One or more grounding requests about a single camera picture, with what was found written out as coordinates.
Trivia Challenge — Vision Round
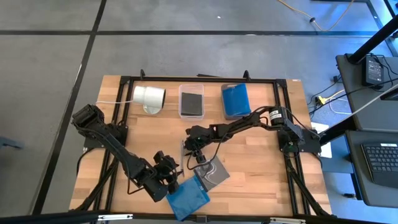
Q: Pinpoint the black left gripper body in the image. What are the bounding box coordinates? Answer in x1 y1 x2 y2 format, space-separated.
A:
149 157 180 187

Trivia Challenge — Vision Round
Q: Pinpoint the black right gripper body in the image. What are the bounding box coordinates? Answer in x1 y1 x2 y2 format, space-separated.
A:
183 124 220 155

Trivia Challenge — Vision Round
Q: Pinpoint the blue Blu-ray case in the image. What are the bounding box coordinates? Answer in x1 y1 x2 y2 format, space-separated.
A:
165 175 211 222
222 83 252 118

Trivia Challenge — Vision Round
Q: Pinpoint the clear plastic bin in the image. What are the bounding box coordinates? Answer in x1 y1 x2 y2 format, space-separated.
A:
178 83 206 121

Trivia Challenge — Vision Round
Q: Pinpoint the white cylindrical lamp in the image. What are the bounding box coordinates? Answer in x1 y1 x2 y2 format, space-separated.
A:
132 85 167 115

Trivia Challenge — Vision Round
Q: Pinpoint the white paper sheet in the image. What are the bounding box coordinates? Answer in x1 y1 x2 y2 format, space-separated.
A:
310 121 334 159

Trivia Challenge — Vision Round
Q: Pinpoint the grey keyboard desk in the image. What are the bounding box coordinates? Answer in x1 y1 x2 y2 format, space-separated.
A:
344 129 398 208

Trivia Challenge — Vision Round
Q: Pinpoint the grey side table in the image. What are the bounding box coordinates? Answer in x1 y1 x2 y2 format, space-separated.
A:
335 54 398 134

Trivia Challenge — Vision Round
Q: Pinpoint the black keyboard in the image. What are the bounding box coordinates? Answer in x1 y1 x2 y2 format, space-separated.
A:
360 142 398 190

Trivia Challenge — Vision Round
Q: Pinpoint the black power adapter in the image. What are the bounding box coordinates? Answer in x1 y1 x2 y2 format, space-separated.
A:
361 55 386 90

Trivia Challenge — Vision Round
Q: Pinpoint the black slanted pole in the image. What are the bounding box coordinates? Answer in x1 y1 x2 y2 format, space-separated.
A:
350 15 398 65

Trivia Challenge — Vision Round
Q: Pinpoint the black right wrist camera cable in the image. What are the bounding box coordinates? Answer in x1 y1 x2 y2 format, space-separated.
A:
185 133 225 171

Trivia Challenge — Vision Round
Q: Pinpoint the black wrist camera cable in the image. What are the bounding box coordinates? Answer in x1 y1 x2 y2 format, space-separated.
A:
126 172 147 196
185 133 225 171

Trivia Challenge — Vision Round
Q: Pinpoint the black left wrist camera cable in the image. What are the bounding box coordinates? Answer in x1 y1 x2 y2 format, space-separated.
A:
126 172 147 196

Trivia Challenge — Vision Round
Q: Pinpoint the black aluminium table frame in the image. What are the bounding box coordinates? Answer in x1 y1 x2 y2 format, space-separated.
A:
68 68 334 218

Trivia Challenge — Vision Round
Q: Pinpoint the white lamp cable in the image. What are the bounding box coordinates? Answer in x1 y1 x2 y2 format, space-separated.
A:
94 99 135 105

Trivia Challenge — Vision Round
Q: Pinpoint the black overhead camera beam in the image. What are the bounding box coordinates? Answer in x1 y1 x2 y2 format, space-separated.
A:
0 210 398 224

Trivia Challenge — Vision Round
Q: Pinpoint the white slanted cable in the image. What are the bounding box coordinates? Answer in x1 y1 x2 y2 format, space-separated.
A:
319 83 398 135

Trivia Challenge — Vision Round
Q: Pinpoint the yellow extension cable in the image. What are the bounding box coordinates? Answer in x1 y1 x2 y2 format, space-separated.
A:
276 0 356 32

